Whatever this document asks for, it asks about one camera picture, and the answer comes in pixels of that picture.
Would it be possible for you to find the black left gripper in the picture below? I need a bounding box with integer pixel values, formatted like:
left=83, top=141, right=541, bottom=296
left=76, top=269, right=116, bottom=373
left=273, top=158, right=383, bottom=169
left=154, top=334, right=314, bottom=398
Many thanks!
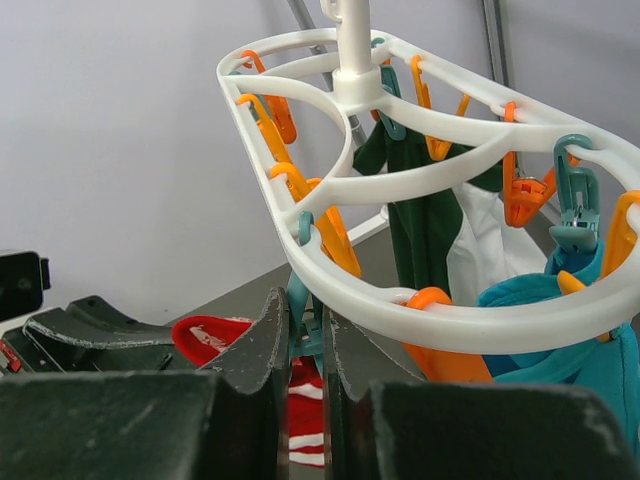
left=1, top=295, right=196, bottom=376

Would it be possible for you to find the teal cloth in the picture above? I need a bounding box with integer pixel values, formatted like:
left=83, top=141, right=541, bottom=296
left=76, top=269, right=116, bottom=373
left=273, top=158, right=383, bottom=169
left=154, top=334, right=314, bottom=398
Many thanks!
left=476, top=240, right=639, bottom=451

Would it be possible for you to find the grey drying rack frame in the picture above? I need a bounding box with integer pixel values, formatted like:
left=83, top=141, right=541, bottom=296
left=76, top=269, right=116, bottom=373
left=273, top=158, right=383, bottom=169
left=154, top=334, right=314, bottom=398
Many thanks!
left=287, top=1, right=555, bottom=246

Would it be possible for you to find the red striped santa sock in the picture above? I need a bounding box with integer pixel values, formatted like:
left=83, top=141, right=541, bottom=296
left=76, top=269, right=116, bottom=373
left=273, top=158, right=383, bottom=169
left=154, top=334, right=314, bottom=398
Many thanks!
left=171, top=314, right=325, bottom=479

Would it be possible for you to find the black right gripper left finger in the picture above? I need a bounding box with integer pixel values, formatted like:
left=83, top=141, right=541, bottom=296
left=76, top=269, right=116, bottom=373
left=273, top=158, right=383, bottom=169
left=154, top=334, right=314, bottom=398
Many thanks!
left=1, top=288, right=289, bottom=479

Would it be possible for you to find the white round clip hanger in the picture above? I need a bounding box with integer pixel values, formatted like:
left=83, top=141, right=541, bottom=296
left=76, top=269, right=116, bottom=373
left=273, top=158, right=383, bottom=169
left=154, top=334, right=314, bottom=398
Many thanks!
left=217, top=1, right=639, bottom=384

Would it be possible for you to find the dark green sock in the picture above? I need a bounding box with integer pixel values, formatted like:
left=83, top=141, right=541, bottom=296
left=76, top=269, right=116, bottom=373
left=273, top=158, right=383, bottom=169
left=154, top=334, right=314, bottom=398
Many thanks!
left=353, top=120, right=513, bottom=306

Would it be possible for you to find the white cloth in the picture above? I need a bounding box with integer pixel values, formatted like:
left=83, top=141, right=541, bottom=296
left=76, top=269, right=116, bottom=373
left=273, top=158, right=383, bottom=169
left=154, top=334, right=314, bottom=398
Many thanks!
left=446, top=183, right=547, bottom=307

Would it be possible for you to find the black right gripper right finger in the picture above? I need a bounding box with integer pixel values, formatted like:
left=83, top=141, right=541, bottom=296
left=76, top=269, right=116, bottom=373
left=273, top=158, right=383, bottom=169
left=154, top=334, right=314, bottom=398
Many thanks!
left=323, top=310, right=639, bottom=479

